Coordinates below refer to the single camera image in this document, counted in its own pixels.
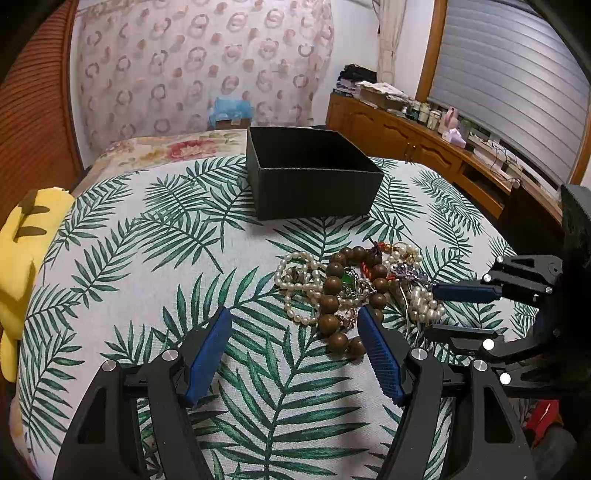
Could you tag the palm leaf print cloth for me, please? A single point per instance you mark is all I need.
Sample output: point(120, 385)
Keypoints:
point(143, 257)

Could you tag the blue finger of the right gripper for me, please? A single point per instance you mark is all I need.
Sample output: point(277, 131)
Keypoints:
point(518, 362)
point(524, 279)

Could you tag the wooden louvered wardrobe door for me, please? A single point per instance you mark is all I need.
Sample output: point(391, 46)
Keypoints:
point(38, 142)

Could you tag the silver flower hair clip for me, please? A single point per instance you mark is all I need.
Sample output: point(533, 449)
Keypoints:
point(406, 272)

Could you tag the yellow plush toy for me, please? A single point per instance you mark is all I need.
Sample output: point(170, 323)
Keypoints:
point(25, 238)

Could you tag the black square jewelry box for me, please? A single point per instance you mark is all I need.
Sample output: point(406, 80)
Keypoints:
point(297, 172)

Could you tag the patterned pink circle curtain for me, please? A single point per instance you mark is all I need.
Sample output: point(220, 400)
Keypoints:
point(156, 68)

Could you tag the floral bed quilt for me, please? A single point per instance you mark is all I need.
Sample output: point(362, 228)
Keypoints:
point(146, 152)

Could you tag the long wooden cabinet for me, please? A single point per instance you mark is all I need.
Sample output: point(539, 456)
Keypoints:
point(380, 134)

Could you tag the grey window blind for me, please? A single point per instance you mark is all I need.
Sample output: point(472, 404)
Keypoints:
point(505, 68)

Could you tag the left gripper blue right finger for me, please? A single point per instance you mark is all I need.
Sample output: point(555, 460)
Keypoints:
point(486, 440)

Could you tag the blue plastic bag on box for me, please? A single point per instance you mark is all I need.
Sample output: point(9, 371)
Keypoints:
point(230, 113)

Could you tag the cream tied drape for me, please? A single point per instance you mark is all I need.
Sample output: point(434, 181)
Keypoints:
point(391, 15)

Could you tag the stack of folded clothes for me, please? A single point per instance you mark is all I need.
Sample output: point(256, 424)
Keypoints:
point(348, 83)

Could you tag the pink tissue box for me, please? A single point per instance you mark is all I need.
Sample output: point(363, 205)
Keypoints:
point(454, 137)

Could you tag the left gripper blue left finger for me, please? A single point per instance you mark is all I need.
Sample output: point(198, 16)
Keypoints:
point(104, 441)

